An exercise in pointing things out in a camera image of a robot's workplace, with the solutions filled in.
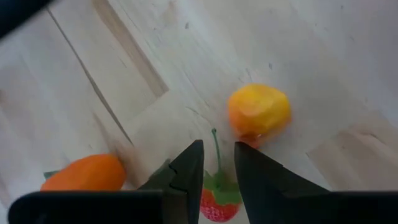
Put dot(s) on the small red strawberry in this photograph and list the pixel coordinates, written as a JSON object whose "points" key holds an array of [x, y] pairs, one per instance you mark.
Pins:
{"points": [[219, 208]]}

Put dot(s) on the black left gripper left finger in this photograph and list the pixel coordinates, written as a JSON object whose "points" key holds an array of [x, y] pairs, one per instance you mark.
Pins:
{"points": [[186, 180]]}

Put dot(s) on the orange tangerine with leaf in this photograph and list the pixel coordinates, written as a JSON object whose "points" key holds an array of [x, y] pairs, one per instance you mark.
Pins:
{"points": [[90, 174]]}

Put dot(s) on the small yellow orange peach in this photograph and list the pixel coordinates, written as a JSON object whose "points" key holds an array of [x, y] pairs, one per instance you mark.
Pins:
{"points": [[258, 109]]}

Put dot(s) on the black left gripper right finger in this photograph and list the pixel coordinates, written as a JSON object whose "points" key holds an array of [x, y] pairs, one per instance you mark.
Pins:
{"points": [[267, 193]]}

